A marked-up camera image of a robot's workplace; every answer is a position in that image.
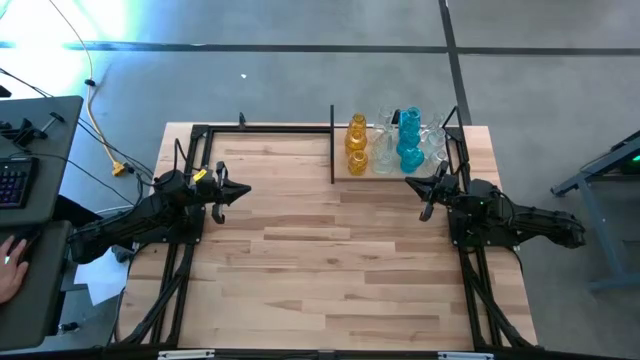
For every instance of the teal cylindrical glass vase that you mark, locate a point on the teal cylindrical glass vase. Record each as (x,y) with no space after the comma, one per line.
(412,160)

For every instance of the grey metal table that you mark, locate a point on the grey metal table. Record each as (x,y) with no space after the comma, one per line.
(597,220)

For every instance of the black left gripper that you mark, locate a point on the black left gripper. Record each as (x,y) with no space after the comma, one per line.
(192,187)

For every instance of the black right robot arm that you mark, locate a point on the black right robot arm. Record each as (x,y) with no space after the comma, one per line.
(540,225)

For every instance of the clear conical glass vase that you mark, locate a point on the clear conical glass vase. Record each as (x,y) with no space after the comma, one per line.
(436,121)

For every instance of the white paper sheet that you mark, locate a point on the white paper sheet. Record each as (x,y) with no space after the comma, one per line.
(100,275)

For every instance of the person's hand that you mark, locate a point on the person's hand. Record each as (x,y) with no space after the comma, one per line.
(11,272)

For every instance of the yellow honeycomb glass vase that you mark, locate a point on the yellow honeycomb glass vase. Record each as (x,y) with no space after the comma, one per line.
(356,142)

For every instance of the black aluminium rig frame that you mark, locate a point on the black aluminium rig frame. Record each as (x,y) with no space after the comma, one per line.
(290,129)

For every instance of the black keyboard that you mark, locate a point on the black keyboard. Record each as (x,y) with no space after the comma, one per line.
(15,182)

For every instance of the silver metal bracket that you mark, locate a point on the silver metal bracket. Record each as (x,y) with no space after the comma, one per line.
(185,355)
(465,356)

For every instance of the wooden shelf with black frame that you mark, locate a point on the wooden shelf with black frame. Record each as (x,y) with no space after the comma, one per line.
(341,170)

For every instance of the black desk clamp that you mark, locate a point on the black desk clamp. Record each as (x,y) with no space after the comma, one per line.
(25,134)

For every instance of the black computer mouse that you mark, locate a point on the black computer mouse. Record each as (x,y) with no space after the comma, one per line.
(30,240)

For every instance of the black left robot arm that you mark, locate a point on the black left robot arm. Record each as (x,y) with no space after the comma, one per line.
(130,220)

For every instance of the dark grey desk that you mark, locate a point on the dark grey desk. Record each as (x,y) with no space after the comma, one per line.
(55,150)

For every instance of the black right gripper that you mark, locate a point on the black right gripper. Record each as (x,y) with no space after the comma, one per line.
(455,192)

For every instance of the yellow tag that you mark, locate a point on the yellow tag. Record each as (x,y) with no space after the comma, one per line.
(200,175)

